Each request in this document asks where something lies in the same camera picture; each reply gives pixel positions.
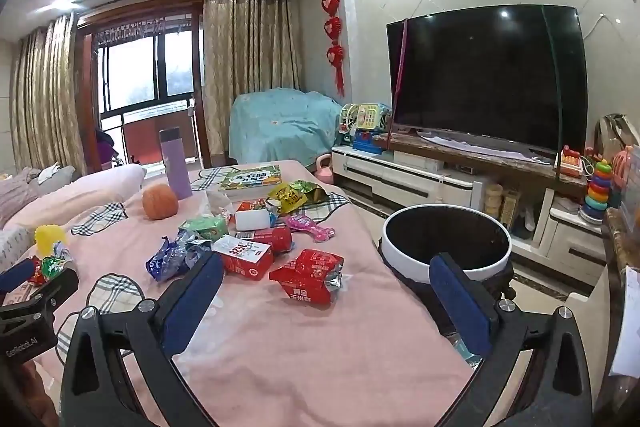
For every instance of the yellow foam toy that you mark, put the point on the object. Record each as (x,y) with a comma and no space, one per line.
(50,237)

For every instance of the person's left hand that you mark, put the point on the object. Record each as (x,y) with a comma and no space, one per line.
(37,392)

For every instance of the green small box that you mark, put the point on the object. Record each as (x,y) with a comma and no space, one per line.
(202,227)

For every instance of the teal furniture cover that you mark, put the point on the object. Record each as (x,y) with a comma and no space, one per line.
(280,127)

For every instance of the white TV cabinet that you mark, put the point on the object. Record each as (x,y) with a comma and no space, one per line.
(400,172)

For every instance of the beige backpack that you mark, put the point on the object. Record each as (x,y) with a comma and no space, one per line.
(615,132)

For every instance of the pink kettlebell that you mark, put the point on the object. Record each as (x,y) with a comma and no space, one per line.
(325,174)

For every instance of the brown framed balcony window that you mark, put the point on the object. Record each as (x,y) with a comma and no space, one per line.
(130,72)

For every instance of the red toy phone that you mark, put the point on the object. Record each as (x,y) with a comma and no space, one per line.
(572,164)

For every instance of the orange ball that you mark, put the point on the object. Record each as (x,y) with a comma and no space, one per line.
(160,202)

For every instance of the purple bottle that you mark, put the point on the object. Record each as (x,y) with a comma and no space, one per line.
(175,167)

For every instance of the large red snack packet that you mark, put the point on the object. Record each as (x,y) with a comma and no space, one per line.
(305,277)

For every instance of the purple garment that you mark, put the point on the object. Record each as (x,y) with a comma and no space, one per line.
(105,147)

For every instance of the silver crumpled wrapper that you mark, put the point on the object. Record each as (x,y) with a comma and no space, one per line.
(61,252)

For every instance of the stack of yellow tubs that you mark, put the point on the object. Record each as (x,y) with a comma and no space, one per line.
(493,199)

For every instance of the ceiling spotlight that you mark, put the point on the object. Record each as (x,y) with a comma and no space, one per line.
(60,3)

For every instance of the white round trash bin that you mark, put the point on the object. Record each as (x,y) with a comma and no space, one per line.
(397,252)

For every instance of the yellow snack packet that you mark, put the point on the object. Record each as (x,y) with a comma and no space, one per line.
(287,197)

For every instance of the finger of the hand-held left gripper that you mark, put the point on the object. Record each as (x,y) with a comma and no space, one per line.
(15,274)
(57,284)

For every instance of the black television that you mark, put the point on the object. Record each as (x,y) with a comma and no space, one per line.
(490,72)

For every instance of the green red candy wrapper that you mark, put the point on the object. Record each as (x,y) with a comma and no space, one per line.
(50,266)

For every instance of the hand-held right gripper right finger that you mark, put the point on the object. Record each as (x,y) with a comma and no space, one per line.
(462,302)

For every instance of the dark blue snack packet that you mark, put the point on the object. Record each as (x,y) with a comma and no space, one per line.
(162,264)

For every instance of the red cylindrical packet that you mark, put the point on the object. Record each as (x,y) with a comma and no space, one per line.
(277,239)

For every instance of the pink plastic toy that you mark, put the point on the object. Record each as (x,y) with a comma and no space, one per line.
(625,172)

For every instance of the white foam block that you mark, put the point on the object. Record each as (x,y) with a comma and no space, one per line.
(252,220)

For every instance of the white flat box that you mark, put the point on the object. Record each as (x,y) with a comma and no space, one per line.
(420,162)

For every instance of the orange snack packet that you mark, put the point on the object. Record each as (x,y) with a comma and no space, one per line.
(250,205)

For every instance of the wooden abacus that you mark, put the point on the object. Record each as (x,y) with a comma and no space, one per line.
(510,207)

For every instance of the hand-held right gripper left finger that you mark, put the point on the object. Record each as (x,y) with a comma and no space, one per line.
(195,302)

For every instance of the grey pillow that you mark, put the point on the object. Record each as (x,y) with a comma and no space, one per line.
(50,177)

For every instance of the white paper sheet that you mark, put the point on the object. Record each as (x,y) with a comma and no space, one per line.
(627,322)

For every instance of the pink pillow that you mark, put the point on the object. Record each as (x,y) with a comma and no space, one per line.
(90,192)

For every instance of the toy cash register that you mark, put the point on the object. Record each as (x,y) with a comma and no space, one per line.
(367,122)

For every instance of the pink candy packet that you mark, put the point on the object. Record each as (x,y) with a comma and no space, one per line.
(305,224)

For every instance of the green picture book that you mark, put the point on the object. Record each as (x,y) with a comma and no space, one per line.
(250,179)

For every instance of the beige patterned curtain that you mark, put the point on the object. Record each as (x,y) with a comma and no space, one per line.
(250,57)
(45,97)

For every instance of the white plastic bag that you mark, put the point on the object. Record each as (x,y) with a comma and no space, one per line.
(217,202)

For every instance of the red carton with white label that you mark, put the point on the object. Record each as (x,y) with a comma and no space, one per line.
(245,262)

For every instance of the brown marble side table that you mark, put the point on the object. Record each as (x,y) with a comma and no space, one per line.
(617,232)

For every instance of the red hanging decoration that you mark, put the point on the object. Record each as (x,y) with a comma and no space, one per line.
(332,27)

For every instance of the teal box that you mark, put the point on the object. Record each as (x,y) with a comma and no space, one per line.
(467,352)

